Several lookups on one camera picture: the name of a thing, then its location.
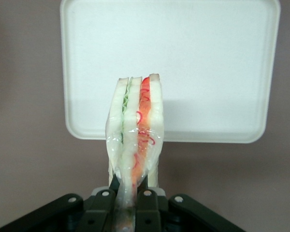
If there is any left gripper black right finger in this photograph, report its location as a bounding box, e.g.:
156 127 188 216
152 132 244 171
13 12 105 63
135 177 245 232

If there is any cream rectangular tray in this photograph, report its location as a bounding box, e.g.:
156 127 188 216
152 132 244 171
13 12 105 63
59 0 281 145

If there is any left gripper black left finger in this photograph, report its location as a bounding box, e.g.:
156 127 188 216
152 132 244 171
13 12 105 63
0 173 119 232

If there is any triangle sandwich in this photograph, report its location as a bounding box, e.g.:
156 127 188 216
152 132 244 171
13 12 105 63
103 73 165 232

